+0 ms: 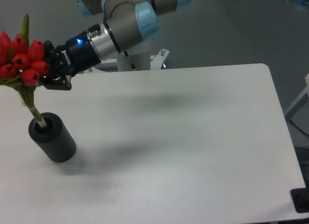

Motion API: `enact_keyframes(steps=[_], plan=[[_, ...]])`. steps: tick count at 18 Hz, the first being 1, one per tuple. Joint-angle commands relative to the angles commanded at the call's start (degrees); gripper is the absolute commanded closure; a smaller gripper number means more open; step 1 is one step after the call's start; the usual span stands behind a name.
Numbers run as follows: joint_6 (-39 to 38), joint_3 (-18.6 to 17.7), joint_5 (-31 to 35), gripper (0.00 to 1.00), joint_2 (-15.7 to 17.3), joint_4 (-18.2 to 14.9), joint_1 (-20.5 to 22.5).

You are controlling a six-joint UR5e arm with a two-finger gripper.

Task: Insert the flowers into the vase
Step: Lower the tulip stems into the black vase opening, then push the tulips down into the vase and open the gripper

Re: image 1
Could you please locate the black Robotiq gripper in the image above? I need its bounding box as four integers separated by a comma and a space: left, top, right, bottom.
38, 35, 101, 90

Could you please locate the red tulip bouquet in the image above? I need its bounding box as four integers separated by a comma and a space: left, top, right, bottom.
0, 14, 50, 130

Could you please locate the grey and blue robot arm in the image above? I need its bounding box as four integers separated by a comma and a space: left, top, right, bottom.
37, 0, 192, 90

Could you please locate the dark grey ribbed vase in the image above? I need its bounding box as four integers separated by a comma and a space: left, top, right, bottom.
28, 112, 76, 163

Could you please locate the black box at table corner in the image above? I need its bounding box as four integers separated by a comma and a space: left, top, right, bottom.
290, 188, 309, 213

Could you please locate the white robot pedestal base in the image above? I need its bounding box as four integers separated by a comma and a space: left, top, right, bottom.
88, 46, 169, 74

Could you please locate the white furniture frame right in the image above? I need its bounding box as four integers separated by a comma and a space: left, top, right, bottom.
284, 74, 309, 120

